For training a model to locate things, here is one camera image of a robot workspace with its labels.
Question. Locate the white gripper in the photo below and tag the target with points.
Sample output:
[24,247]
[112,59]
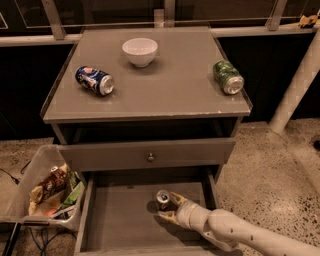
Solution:
[184,213]

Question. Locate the redbull can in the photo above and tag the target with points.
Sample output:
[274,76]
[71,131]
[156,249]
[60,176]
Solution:
[163,200]

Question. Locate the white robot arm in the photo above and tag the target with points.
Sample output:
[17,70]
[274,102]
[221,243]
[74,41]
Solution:
[267,202]

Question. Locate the open middle drawer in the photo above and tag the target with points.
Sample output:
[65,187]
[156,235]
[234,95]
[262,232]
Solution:
[119,216]

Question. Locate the upper drawer with knob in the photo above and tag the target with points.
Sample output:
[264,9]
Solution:
[147,154]

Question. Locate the grey drawer cabinet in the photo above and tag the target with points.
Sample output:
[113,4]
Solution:
[175,97]

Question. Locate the green soda can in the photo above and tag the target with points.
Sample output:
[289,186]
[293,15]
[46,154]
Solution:
[228,77]

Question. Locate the blue pepsi can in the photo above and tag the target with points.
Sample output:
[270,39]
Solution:
[98,81]

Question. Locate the green snack packet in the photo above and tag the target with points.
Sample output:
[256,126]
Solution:
[74,188]

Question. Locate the brown snack bag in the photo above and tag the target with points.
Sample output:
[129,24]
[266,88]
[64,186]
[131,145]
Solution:
[51,185]

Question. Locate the clear plastic bin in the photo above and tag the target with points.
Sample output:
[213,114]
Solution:
[50,212]

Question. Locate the white ceramic bowl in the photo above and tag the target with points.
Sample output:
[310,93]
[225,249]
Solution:
[140,51]

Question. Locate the metal window railing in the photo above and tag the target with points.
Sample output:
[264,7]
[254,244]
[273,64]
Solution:
[59,18]

